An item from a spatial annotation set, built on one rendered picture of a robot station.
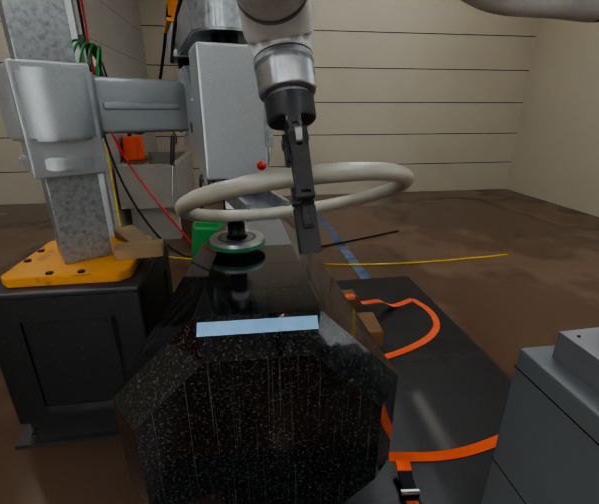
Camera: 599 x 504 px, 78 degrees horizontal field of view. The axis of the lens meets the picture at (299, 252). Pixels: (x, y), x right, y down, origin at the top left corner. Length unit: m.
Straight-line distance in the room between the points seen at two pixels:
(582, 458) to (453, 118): 6.48
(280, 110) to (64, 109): 1.22
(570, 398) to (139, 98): 1.80
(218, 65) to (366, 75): 5.41
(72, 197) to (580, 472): 1.85
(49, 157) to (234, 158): 0.74
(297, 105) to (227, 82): 0.77
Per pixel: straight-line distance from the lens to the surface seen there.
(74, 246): 1.85
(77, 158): 1.73
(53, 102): 1.69
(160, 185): 4.24
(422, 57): 6.98
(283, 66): 0.58
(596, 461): 1.11
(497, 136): 7.73
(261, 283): 1.22
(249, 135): 1.33
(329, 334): 1.08
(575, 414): 1.10
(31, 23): 1.79
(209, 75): 1.31
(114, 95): 1.82
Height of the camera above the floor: 1.40
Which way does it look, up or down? 21 degrees down
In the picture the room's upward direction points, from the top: straight up
